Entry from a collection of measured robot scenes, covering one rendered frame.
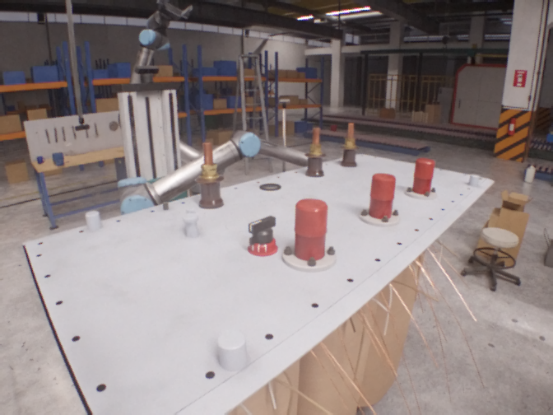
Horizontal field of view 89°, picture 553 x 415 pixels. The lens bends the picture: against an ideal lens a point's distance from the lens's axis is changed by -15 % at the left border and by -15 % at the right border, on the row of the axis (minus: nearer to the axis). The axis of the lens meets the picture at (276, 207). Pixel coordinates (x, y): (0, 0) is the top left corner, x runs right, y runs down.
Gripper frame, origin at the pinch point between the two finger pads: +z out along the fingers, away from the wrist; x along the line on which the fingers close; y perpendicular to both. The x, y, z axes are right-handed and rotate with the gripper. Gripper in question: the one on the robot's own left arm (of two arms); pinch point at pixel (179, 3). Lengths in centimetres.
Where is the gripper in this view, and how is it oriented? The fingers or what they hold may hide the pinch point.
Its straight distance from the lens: 207.4
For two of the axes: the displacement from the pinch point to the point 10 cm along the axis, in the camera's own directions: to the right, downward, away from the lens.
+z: 7.3, 0.5, -6.8
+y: 1.1, -9.9, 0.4
